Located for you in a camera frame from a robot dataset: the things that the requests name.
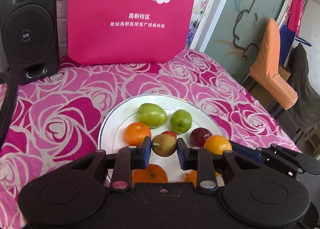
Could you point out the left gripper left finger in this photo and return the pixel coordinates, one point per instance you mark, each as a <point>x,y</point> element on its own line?
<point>128,159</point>

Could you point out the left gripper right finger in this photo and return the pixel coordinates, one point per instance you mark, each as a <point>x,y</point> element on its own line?
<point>202,161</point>

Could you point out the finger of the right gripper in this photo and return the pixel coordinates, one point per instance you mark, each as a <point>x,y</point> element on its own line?
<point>247,152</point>

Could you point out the tiny orange kumquat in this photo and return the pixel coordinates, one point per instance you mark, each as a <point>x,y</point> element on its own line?
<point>191,177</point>

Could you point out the yellow orange lemon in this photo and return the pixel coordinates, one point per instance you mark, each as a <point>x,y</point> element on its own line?
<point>217,144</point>

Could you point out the dark red plum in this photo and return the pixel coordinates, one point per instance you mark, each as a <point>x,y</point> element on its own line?
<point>199,136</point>

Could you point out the tangerine orange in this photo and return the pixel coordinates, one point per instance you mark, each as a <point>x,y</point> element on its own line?
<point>135,133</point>

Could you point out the small mandarin orange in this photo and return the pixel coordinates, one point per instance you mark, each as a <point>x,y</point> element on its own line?
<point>153,174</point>

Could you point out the brown longan fruit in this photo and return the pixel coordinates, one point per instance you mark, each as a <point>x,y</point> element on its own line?
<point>164,145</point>

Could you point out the round green apple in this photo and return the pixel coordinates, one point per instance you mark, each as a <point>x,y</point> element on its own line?
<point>181,121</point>

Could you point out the red yellow small apple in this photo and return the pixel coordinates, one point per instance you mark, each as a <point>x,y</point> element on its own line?
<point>171,133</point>

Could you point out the oblong green apple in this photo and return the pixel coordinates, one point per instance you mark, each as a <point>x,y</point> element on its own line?
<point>152,115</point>

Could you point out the white round plate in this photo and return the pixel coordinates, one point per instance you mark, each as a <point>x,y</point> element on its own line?
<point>111,135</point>

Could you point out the dark green coat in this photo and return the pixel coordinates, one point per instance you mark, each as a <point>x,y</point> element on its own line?
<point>305,112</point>

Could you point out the pink rose tablecloth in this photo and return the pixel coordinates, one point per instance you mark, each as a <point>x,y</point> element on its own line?
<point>57,119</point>

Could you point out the orange covered chair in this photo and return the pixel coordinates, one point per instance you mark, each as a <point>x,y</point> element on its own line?
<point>265,70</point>

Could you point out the blue hanging bag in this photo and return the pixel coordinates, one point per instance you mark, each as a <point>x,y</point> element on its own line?
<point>286,40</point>

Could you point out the pink paper bag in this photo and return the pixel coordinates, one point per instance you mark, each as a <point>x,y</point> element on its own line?
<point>127,31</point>

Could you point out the pink hanging bag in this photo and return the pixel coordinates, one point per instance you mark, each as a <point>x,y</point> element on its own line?
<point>295,17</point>

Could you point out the black loudspeaker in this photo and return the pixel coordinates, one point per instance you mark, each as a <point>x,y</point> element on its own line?
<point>30,39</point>

